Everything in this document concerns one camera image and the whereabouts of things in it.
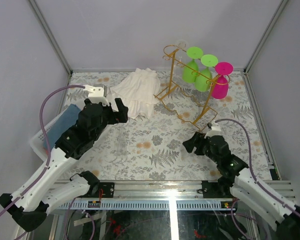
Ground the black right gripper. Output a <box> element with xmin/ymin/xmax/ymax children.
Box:
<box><xmin>182</xmin><ymin>132</ymin><xmax>220</xmax><ymax>164</ymax></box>

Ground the clear wine glass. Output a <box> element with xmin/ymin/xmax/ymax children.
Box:
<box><xmin>116</xmin><ymin>135</ymin><xmax>128</xmax><ymax>156</ymax></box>
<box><xmin>173</xmin><ymin>39</ymin><xmax>189</xmax><ymax>76</ymax></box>

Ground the gold wire wine glass rack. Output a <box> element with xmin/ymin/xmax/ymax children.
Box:
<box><xmin>154</xmin><ymin>44</ymin><xmax>231</xmax><ymax>132</ymax></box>

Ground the magenta plastic wine glass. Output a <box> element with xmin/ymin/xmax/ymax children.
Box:
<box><xmin>211</xmin><ymin>62</ymin><xmax>234</xmax><ymax>100</ymax></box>

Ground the green plastic wine glass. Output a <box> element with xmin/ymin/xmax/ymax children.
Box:
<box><xmin>182</xmin><ymin>46</ymin><xmax>204</xmax><ymax>83</ymax></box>
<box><xmin>194</xmin><ymin>54</ymin><xmax>219</xmax><ymax>92</ymax></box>

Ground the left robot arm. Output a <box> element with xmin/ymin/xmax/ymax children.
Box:
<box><xmin>0</xmin><ymin>98</ymin><xmax>128</xmax><ymax>232</ymax></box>

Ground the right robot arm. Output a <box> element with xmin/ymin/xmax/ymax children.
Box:
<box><xmin>183</xmin><ymin>132</ymin><xmax>300</xmax><ymax>240</ymax></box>

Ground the white pleated cloth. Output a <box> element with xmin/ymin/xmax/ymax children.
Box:
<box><xmin>107</xmin><ymin>68</ymin><xmax>161</xmax><ymax>119</ymax></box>

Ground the blue folded towel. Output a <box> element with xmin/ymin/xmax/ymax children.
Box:
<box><xmin>46</xmin><ymin>104</ymin><xmax>81</xmax><ymax>149</ymax></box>

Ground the white plastic basket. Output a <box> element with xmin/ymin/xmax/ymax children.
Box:
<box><xmin>29</xmin><ymin>110</ymin><xmax>65</xmax><ymax>162</ymax></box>

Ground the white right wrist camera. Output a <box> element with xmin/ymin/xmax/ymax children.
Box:
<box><xmin>204</xmin><ymin>121</ymin><xmax>222</xmax><ymax>138</ymax></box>

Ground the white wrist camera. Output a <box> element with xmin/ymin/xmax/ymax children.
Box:
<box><xmin>83</xmin><ymin>84</ymin><xmax>110</xmax><ymax>106</ymax></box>
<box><xmin>204</xmin><ymin>121</ymin><xmax>222</xmax><ymax>138</ymax></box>

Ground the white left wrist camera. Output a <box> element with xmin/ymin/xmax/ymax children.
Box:
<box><xmin>83</xmin><ymin>84</ymin><xmax>110</xmax><ymax>106</ymax></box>

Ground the aluminium front rail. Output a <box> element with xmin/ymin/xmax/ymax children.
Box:
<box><xmin>47</xmin><ymin>180</ymin><xmax>297</xmax><ymax>211</ymax></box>

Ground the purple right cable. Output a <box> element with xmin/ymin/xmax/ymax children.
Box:
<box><xmin>214</xmin><ymin>117</ymin><xmax>300</xmax><ymax>227</ymax></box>

